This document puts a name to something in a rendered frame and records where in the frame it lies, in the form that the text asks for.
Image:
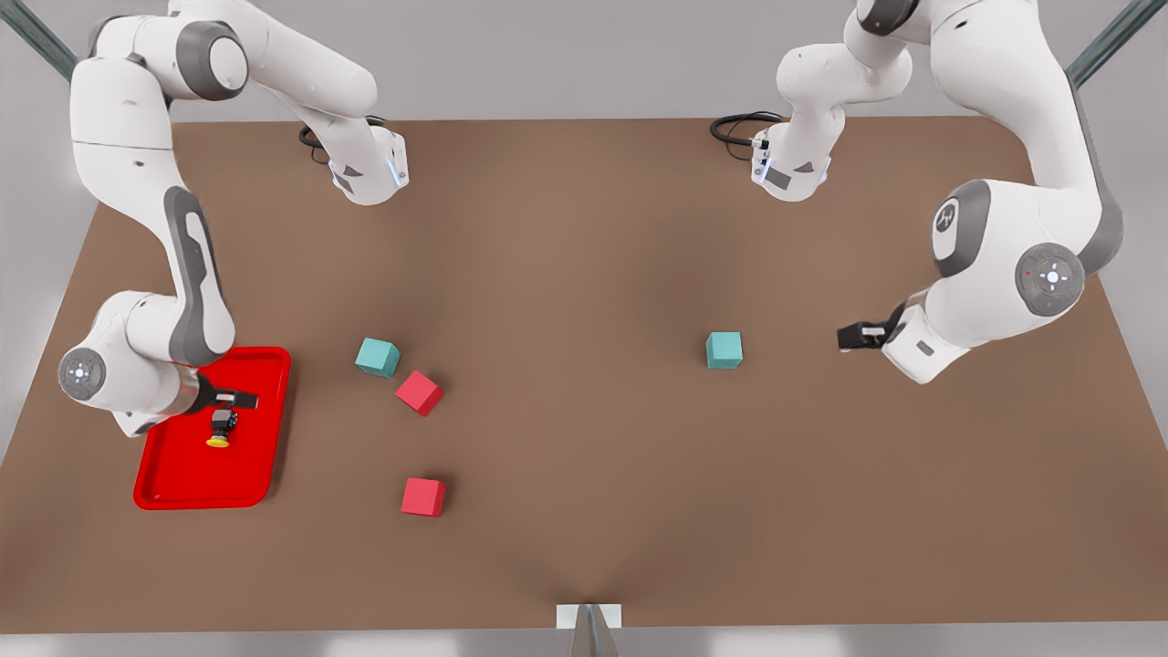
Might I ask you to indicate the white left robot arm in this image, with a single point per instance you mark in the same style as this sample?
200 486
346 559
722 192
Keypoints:
1004 91

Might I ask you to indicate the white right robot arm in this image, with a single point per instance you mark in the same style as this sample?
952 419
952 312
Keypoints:
128 137

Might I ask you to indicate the small black yellow object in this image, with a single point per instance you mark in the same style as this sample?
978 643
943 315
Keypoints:
220 431

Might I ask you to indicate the red plastic tray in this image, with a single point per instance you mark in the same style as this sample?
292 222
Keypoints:
192 474

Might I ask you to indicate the teal cube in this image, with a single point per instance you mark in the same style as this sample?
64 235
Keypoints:
376 356
724 350

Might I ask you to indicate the red cube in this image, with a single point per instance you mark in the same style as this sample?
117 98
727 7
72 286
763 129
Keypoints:
422 497
419 393

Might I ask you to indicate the silver frame post white foot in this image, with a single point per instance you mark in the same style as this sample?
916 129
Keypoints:
591 630

